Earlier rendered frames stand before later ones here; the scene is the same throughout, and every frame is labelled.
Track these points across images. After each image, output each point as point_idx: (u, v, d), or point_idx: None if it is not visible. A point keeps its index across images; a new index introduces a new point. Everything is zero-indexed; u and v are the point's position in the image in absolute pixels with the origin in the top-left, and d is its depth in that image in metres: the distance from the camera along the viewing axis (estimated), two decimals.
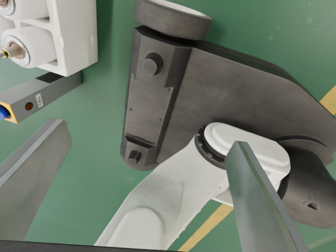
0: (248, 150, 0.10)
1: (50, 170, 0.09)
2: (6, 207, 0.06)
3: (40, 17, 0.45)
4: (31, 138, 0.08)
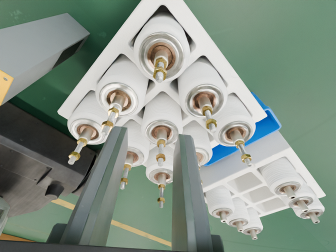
0: (187, 143, 0.09)
1: (119, 176, 0.09)
2: (103, 215, 0.07)
3: None
4: (107, 146, 0.08)
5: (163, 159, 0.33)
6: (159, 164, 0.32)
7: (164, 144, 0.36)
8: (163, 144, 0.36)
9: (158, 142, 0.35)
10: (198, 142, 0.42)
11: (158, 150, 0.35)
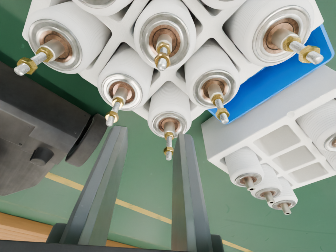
0: (187, 143, 0.09)
1: (119, 176, 0.09)
2: (103, 215, 0.07)
3: None
4: (107, 146, 0.08)
5: (167, 61, 0.20)
6: (159, 65, 0.19)
7: (168, 48, 0.22)
8: (167, 49, 0.23)
9: (159, 46, 0.22)
10: (219, 61, 0.28)
11: None
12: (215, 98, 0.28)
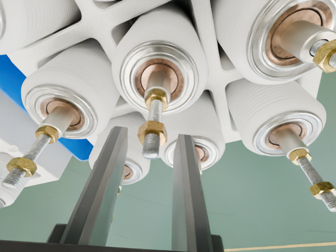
0: (187, 143, 0.09)
1: (119, 176, 0.09)
2: (103, 215, 0.07)
3: None
4: (107, 146, 0.08)
5: (161, 137, 0.11)
6: (145, 152, 0.10)
7: (163, 100, 0.13)
8: (162, 102, 0.14)
9: (148, 97, 0.13)
10: (106, 125, 0.22)
11: (148, 116, 0.13)
12: (53, 136, 0.17)
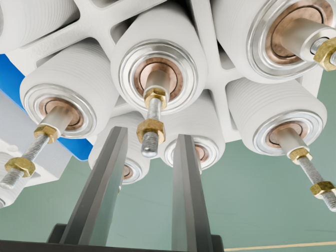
0: (187, 143, 0.09)
1: (119, 176, 0.09)
2: (103, 215, 0.07)
3: None
4: (107, 146, 0.08)
5: (143, 132, 0.11)
6: (147, 157, 0.10)
7: (147, 99, 0.13)
8: (149, 99, 0.13)
9: None
10: (105, 125, 0.22)
11: (156, 120, 0.13)
12: (51, 136, 0.16)
